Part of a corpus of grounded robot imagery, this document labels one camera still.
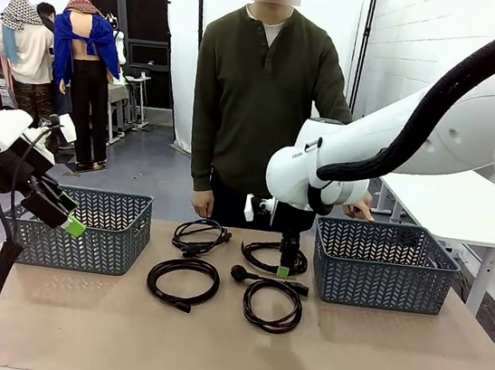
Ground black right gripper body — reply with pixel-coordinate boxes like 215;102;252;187
270;201;308;243

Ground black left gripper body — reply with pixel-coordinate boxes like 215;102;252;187
0;146;59;204

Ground thin black cable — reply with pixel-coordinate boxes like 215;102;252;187
237;236;312;280

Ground black power cable with plug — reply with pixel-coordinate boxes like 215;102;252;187
223;262;312;338

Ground round black cable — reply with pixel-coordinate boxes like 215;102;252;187
142;252;224;318

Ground person's right forearm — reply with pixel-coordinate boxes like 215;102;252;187
185;127;223;194

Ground person's left hand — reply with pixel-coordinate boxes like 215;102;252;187
339;188;380;224

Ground person's right hand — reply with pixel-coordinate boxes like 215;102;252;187
188;186;217;220

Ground grey plastic lattice basket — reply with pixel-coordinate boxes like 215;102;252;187
0;176;157;281
306;212;467;320

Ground person in green sweater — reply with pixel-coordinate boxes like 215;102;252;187
176;0;369;242

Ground mannequin with blue garment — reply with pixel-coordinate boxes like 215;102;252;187
33;0;132;176

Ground mannequin with cream sweater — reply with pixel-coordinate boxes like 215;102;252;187
0;0;67;123

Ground grey background desk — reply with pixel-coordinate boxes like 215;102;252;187
100;70;156;147

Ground black-haired background person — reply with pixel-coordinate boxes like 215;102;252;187
33;1;61;33

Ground white side table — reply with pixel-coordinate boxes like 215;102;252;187
362;159;495;319

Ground black light stand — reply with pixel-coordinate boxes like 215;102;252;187
347;0;378;115

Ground white photo backdrop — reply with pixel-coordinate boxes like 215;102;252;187
139;0;378;178

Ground black backdrop pole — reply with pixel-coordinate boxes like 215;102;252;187
186;0;210;48

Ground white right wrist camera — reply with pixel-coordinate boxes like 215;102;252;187
242;191;275;225

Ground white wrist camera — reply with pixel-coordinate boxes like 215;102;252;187
54;113;81;146
242;191;275;225

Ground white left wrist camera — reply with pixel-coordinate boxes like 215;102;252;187
54;113;81;146

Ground tangled black cable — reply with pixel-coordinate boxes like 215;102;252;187
169;213;235;265

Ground right arm black cable sleeve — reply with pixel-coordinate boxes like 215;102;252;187
304;0;495;240

